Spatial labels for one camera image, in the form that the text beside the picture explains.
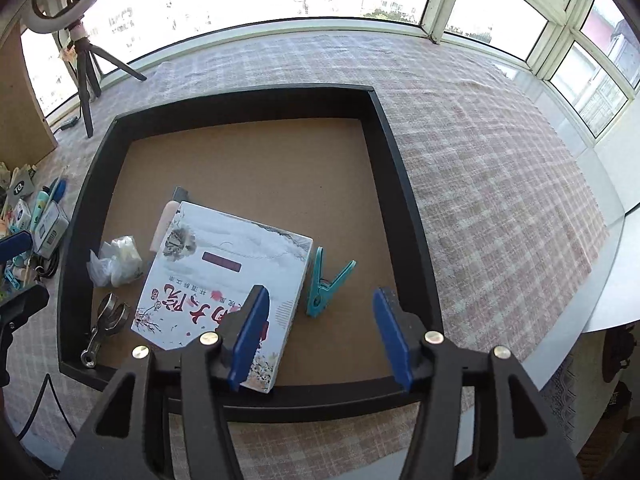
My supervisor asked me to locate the light teal tube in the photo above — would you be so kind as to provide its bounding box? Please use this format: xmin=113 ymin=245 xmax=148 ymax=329
xmin=29 ymin=192 xmax=51 ymax=232

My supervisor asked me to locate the crumpled clear plastic bag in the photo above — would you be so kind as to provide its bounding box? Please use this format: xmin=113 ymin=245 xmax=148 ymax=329
xmin=87 ymin=235 xmax=144 ymax=288

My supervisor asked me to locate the white window frame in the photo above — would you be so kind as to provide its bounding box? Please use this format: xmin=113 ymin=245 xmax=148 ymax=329
xmin=420 ymin=0 xmax=640 ymax=136

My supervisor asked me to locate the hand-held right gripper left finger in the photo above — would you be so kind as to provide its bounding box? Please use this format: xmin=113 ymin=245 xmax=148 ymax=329
xmin=60 ymin=285 xmax=271 ymax=480

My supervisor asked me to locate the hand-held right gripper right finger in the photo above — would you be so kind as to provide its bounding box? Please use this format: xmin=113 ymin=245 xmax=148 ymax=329
xmin=372 ymin=287 xmax=586 ymax=480

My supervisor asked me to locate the black tray container brown base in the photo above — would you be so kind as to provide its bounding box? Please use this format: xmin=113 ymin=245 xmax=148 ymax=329
xmin=56 ymin=84 xmax=445 ymax=423

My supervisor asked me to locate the brown wooden board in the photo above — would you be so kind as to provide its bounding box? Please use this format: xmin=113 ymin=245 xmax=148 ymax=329
xmin=0 ymin=25 xmax=58 ymax=171

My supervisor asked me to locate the teal clothespin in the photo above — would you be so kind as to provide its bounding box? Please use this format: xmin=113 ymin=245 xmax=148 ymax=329
xmin=306 ymin=246 xmax=357 ymax=318

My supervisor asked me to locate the grey triangular packet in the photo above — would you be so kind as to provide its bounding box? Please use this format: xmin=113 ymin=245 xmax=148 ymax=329
xmin=7 ymin=165 xmax=39 ymax=199

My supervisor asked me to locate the black cable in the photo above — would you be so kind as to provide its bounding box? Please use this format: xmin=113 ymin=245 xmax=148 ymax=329
xmin=17 ymin=372 xmax=53 ymax=441

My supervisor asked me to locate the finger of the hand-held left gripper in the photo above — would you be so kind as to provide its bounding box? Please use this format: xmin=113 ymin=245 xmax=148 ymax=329
xmin=0 ymin=230 xmax=34 ymax=264
xmin=0 ymin=282 xmax=51 ymax=333

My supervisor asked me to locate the white rectangular bar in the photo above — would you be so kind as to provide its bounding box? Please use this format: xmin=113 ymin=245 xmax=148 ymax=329
xmin=149 ymin=201 xmax=181 ymax=253

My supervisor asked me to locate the pink checked tablecloth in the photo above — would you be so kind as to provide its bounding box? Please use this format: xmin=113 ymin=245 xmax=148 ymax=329
xmin=0 ymin=30 xmax=611 ymax=480

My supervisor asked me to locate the small white labelled box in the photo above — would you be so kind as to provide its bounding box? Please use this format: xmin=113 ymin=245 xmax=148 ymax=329
xmin=35 ymin=205 xmax=70 ymax=258

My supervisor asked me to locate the white printed cardboard box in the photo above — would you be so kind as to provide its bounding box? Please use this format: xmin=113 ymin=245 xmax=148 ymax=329
xmin=131 ymin=201 xmax=314 ymax=393

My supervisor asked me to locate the ring light on black tripod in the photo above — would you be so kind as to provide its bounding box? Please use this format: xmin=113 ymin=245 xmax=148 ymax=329
xmin=30 ymin=0 xmax=148 ymax=138

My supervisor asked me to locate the metal hand tool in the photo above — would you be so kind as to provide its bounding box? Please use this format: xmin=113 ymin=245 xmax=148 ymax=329
xmin=80 ymin=292 xmax=132 ymax=368

